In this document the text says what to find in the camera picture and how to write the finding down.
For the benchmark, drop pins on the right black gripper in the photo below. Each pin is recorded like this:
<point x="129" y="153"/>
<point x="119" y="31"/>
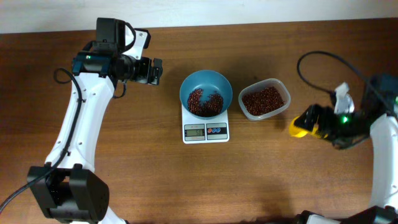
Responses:
<point x="313" y="119"/>

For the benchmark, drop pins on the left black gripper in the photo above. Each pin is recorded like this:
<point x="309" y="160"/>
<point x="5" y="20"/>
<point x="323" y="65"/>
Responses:
<point x="151" y="71"/>

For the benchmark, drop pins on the yellow plastic measuring scoop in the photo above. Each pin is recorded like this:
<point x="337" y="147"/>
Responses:
<point x="298" y="132"/>

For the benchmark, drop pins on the clear plastic bean container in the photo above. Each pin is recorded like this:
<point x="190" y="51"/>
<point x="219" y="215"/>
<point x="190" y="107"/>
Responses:
<point x="271" y="82"/>

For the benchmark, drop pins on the red adzuki beans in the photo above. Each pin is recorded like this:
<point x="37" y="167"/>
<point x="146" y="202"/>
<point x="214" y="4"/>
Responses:
<point x="257" y="103"/>

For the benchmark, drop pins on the blue plastic bowl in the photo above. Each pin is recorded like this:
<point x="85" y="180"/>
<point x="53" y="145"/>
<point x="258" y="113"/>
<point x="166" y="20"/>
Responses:
<point x="206" y="94"/>

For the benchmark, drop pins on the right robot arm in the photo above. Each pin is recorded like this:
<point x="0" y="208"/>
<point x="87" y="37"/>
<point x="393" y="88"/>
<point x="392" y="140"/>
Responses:
<point x="376" y="120"/>

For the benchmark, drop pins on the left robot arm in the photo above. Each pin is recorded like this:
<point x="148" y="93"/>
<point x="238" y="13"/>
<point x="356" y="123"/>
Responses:
<point x="66" y="187"/>

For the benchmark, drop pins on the white digital kitchen scale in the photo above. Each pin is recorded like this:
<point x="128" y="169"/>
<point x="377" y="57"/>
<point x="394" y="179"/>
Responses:
<point x="196" y="130"/>

